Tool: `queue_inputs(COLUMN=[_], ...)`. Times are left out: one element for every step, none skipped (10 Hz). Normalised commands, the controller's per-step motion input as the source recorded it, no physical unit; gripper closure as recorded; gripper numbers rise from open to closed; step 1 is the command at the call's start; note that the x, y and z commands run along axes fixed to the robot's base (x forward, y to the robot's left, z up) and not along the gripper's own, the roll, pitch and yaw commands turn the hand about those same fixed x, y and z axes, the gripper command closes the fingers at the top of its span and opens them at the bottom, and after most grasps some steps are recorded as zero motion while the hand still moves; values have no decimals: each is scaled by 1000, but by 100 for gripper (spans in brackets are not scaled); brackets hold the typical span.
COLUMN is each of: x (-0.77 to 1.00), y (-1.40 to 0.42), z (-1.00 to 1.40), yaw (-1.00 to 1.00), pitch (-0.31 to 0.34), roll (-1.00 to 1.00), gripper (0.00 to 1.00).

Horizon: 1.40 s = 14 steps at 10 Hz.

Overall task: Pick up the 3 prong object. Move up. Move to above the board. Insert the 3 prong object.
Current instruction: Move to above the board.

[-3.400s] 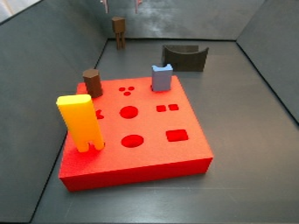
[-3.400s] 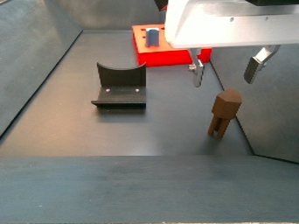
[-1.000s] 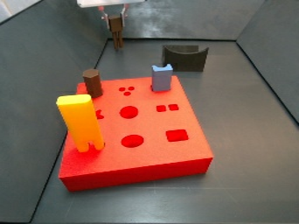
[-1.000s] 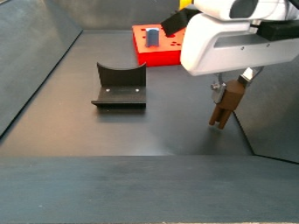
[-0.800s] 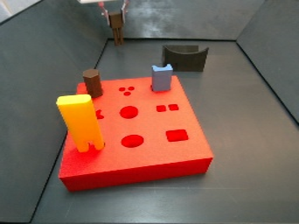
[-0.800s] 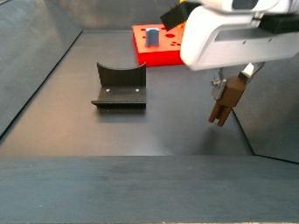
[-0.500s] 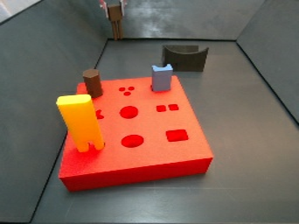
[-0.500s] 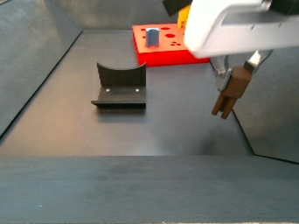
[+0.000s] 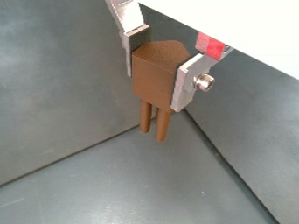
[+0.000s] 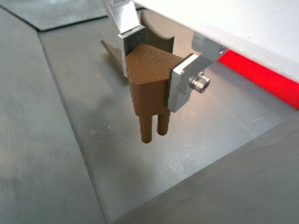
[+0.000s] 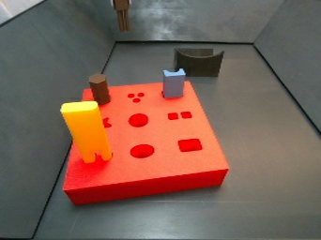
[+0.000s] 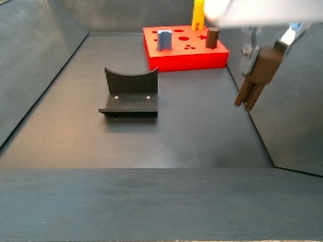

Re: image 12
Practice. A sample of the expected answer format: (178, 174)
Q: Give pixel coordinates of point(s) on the yellow peg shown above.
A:
(197, 16)

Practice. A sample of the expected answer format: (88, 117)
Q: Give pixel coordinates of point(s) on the red peg board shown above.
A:
(188, 55)

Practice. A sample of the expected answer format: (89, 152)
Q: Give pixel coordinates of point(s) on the brown cylinder peg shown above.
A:
(212, 37)

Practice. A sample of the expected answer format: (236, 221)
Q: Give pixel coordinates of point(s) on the blue peg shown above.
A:
(164, 40)

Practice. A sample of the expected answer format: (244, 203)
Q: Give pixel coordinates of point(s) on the brown three prong peg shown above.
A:
(254, 81)

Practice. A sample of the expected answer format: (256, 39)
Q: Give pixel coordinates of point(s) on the black curved holder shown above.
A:
(132, 93)

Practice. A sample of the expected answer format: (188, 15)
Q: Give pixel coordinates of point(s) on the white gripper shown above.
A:
(252, 13)

